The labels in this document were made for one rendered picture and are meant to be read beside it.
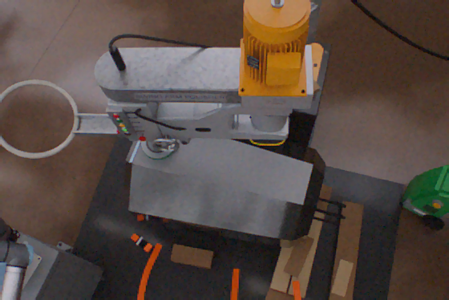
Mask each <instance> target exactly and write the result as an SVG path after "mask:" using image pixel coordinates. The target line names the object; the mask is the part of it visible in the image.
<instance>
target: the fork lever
mask: <svg viewBox="0 0 449 300"><path fill-rule="evenodd" d="M75 116H78V117H79V118H80V123H79V129H78V131H71V133H72V134H75V136H110V137H127V136H121V134H118V133H117V127H116V126H115V125H114V123H113V122H112V120H111V118H110V117H109V115H108V114H85V113H75Z"/></svg>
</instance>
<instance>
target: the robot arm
mask: <svg viewBox="0 0 449 300"><path fill-rule="evenodd" d="M17 233H18V231H17V230H13V229H12V228H11V227H10V226H9V225H8V224H7V223H6V222H5V221H4V220H3V219H2V218H1V216H0V291H1V294H0V300H20V298H21V295H22V287H23V283H24V280H25V279H24V277H25V274H26V270H27V266H30V265H31V264H32V260H33V258H34V248H33V246H32V245H28V242H27V241H24V242H23V243H21V242H16V241H17V239H19V238H20V233H18V236H17Z"/></svg>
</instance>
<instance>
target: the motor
mask: <svg viewBox="0 0 449 300"><path fill-rule="evenodd" d="M271 1H272V0H245V4H244V16H245V17H244V21H243V29H244V38H243V39H241V53H240V70H239V87H238V95H261V96H288V97H306V96H307V86H306V52H305V47H306V44H305V43H306V39H307V34H308V30H309V18H310V15H309V13H310V7H311V6H310V1H309V0H284V6H283V7H282V8H279V9H276V8H273V6H272V4H271Z"/></svg>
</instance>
